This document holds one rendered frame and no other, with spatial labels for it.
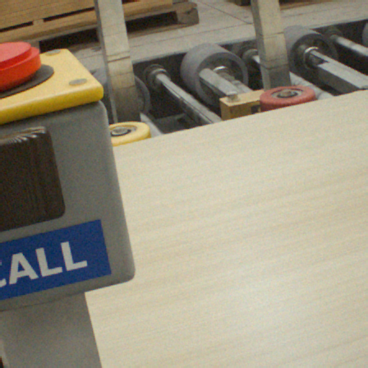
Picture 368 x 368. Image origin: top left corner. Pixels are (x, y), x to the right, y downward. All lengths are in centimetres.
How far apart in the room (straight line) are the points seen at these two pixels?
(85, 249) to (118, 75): 115
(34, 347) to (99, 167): 8
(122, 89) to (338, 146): 41
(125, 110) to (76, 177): 117
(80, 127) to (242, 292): 57
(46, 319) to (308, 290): 52
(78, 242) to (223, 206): 74
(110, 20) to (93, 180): 114
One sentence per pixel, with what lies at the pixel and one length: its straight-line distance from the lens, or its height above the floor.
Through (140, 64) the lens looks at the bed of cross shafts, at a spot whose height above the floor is 83.
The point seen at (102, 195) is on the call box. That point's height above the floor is 118.
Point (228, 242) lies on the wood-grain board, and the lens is 98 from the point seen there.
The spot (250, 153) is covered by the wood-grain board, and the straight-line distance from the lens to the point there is 121.
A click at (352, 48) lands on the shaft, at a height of 81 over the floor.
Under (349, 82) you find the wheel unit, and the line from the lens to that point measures 175.
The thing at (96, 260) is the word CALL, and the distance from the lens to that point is 33.
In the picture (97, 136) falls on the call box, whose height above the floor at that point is 120.
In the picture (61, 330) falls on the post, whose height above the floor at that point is 113.
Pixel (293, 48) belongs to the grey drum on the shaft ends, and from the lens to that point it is 199.
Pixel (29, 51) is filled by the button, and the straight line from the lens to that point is 34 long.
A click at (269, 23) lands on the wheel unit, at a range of 153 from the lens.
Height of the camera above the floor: 130
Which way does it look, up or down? 20 degrees down
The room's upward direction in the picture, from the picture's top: 9 degrees counter-clockwise
